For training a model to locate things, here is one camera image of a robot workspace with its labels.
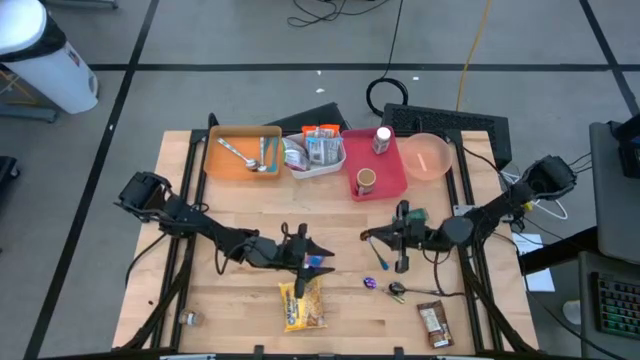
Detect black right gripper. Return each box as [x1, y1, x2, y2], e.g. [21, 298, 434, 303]
[359, 198, 445, 275]

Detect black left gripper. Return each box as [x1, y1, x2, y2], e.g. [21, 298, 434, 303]
[243, 222, 336, 300]

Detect tan-lid spice jar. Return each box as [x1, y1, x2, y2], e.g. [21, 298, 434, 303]
[355, 167, 378, 197]

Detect white-lid spice jar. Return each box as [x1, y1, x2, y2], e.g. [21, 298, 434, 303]
[371, 126, 393, 156]

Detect multicoloured ramen noodle packet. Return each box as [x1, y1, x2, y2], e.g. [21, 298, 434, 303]
[322, 123, 345, 166]

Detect green-edged ramen noodle packet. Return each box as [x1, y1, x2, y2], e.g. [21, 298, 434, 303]
[282, 137, 311, 173]

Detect orange ramen noodle packet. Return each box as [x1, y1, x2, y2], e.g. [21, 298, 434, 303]
[301, 124, 327, 167]

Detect teal-patterned handle metal spoon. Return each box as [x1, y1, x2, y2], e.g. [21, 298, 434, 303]
[216, 136, 260, 173]

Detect green small bottle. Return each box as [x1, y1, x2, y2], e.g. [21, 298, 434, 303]
[406, 207, 430, 227]

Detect iridescent purple spoon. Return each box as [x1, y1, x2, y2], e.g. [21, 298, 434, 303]
[362, 276, 406, 305]

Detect yellow ramen noodle packet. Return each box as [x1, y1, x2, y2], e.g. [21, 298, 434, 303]
[277, 278, 329, 334]

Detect dark iridescent spoon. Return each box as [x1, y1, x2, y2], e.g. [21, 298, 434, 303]
[388, 281, 467, 297]

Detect red plastic tray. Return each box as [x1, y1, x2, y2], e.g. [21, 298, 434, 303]
[339, 126, 409, 203]

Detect white plastic bin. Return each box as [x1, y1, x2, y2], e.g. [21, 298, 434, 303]
[282, 130, 347, 181]

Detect translucent pink bowl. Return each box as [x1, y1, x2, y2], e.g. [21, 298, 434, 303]
[399, 132, 454, 182]

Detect brown snack bar packet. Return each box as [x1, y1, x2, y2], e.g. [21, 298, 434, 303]
[416, 299, 456, 350]

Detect black perforated box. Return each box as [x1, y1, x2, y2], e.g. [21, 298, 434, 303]
[380, 102, 513, 169]

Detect orange rectangular tray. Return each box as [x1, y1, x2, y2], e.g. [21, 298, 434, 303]
[203, 124, 285, 182]

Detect black slanted panel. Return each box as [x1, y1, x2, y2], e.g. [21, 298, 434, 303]
[264, 101, 350, 135]

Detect white paper sheet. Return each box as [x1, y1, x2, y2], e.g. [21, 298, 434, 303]
[511, 232, 557, 294]

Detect white computer mouse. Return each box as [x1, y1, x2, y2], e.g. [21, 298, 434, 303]
[562, 298, 582, 327]

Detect grey keyboard desk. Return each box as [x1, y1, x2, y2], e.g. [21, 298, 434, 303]
[578, 249, 640, 360]

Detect grey side desk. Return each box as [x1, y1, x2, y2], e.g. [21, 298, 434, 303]
[588, 121, 640, 265]

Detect keyboard with coloured keys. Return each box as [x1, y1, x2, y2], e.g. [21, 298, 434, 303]
[592, 271, 640, 342]

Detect black desk device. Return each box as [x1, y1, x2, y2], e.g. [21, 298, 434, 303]
[610, 113, 640, 180]

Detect black floor object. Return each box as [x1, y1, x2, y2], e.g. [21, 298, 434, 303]
[0, 155, 22, 182]

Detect grey furniture foot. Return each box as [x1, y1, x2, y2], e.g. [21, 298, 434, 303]
[0, 101, 57, 124]

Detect white trash can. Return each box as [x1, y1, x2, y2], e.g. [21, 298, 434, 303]
[0, 0, 100, 115]

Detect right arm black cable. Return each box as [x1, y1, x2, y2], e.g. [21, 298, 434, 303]
[421, 248, 467, 297]

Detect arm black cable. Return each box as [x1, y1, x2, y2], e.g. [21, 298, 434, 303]
[213, 238, 251, 277]
[421, 248, 467, 297]

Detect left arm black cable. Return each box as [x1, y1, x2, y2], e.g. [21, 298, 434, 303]
[213, 238, 251, 277]

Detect black aluminium table frame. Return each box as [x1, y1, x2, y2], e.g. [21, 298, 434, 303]
[112, 112, 541, 360]

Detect black hanging cable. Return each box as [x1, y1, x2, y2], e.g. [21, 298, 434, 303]
[365, 0, 410, 119]

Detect white cable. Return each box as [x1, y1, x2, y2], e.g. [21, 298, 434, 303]
[499, 171, 570, 222]

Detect yellow hanging cable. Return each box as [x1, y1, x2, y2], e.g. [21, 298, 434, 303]
[454, 0, 495, 112]

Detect black floor cable tangle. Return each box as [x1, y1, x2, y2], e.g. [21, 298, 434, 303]
[286, 0, 394, 29]

